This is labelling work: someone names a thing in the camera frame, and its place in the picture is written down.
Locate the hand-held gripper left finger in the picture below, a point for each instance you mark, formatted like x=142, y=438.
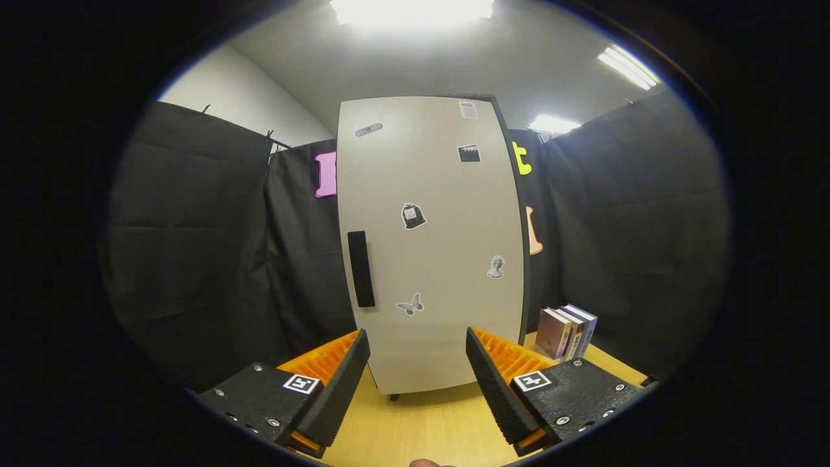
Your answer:
x=343, y=389

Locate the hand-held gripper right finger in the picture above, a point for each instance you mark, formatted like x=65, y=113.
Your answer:
x=496, y=389

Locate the beige cabinet door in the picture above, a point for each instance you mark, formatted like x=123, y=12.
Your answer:
x=441, y=194

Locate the thin beige book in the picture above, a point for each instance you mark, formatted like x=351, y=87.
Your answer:
x=577, y=334

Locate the white blue book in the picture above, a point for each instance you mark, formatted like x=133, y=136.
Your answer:
x=589, y=324

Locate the black backdrop cloth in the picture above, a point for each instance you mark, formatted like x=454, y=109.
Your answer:
x=188, y=246

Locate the small ceiling light panel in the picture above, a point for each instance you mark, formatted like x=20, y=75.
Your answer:
x=554, y=124

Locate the long strip ceiling light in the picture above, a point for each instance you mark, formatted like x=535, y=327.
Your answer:
x=628, y=66

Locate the wide ceiling light panel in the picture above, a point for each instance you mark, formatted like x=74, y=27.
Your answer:
x=412, y=10

